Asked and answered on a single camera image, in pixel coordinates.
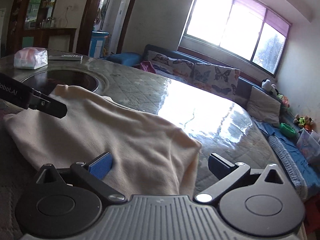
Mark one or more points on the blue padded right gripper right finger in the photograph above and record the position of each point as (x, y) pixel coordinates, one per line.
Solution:
(230, 176)

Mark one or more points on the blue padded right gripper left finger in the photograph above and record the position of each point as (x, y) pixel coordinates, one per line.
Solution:
(90, 176)

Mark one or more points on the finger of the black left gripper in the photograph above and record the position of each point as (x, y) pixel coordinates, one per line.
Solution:
(45, 104)

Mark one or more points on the cream white sweater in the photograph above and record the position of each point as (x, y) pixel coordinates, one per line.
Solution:
(150, 154)

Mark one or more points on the black round induction hotplate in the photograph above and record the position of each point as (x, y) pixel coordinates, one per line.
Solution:
(45, 82)

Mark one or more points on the tissue pack in plastic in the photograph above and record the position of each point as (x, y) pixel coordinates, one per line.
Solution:
(31, 58)

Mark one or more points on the grey remote control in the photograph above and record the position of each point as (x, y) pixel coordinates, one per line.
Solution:
(65, 57)

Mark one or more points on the grey plain cushion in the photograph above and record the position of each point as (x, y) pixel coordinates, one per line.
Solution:
(263, 107)

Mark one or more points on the dark wooden sideboard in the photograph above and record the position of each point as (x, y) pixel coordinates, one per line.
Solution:
(32, 24)

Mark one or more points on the blue sofa bench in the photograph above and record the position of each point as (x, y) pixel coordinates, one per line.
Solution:
(275, 145)

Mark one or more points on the green plastic bowl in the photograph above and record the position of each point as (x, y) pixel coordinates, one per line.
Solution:
(287, 130)

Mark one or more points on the butterfly print cushion right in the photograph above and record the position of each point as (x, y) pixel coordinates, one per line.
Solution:
(219, 80)

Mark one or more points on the butterfly print cushion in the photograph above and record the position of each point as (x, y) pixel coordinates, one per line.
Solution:
(177, 67)
(219, 80)

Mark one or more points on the blue white cabinet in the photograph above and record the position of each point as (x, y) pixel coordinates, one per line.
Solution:
(97, 43)

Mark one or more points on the clear plastic storage box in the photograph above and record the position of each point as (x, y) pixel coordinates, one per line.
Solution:
(308, 144)

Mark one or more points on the white panda plush toy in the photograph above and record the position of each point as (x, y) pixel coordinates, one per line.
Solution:
(269, 87)

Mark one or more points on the colourful plush toys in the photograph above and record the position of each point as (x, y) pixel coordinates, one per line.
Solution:
(305, 122)

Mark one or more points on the magenta cloth on sofa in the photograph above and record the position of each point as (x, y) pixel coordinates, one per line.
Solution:
(147, 67)

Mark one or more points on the butterfly print cushion left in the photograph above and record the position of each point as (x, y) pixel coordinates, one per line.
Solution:
(177, 67)

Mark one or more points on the window with dark frame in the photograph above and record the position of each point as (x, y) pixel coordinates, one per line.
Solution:
(245, 30)

